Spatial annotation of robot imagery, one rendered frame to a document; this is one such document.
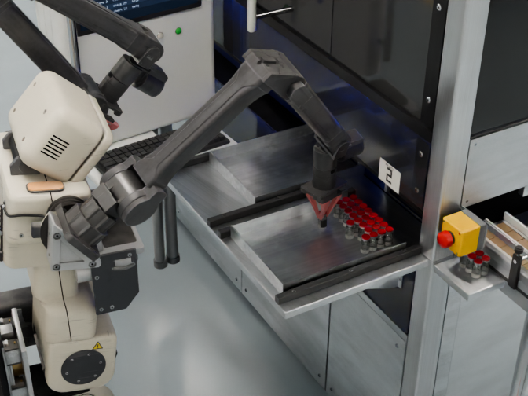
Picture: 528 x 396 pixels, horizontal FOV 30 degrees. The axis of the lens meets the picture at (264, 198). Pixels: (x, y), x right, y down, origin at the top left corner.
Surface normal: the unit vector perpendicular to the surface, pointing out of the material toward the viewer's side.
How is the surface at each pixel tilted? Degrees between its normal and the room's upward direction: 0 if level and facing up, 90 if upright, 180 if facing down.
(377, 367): 90
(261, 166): 0
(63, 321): 90
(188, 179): 0
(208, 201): 0
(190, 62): 90
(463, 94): 90
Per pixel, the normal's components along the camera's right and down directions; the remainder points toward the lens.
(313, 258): 0.01, -0.83
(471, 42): 0.49, 0.49
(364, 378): -0.87, 0.27
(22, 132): -0.69, -0.42
